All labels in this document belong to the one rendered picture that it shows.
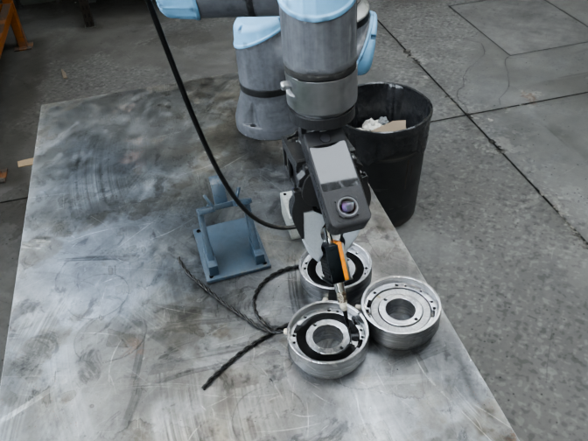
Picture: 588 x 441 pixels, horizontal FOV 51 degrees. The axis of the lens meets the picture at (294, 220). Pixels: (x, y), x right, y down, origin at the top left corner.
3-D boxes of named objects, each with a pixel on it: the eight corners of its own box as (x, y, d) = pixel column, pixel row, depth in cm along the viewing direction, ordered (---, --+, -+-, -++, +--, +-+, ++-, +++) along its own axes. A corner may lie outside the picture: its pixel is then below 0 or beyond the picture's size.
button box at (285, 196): (333, 231, 101) (332, 207, 98) (291, 240, 100) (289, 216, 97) (320, 201, 107) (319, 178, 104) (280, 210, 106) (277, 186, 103)
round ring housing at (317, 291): (311, 253, 97) (311, 233, 94) (378, 264, 94) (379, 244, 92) (290, 301, 90) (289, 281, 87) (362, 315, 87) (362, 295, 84)
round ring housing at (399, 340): (442, 302, 88) (444, 281, 85) (434, 360, 80) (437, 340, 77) (368, 290, 90) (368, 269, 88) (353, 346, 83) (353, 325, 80)
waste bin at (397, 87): (438, 226, 222) (450, 122, 194) (348, 245, 217) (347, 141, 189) (402, 173, 248) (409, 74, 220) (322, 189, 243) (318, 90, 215)
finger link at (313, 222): (309, 236, 82) (313, 178, 77) (323, 266, 78) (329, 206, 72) (286, 240, 81) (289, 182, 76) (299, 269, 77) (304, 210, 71)
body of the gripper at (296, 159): (340, 164, 79) (339, 76, 71) (366, 203, 72) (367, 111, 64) (282, 177, 77) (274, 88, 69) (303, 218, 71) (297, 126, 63)
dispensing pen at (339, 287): (346, 351, 77) (317, 219, 75) (336, 342, 81) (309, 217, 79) (362, 346, 77) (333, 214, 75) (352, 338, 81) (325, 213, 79)
